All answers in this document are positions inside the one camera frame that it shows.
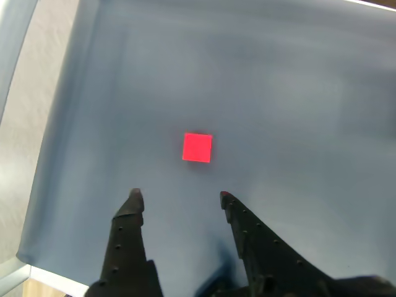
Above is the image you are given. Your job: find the red cube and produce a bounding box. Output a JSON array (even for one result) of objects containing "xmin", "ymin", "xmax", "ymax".
[{"xmin": 181, "ymin": 132, "xmax": 213, "ymax": 164}]

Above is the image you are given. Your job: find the blue-grey table mat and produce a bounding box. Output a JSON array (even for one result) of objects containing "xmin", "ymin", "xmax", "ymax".
[{"xmin": 15, "ymin": 0, "xmax": 396, "ymax": 297}]

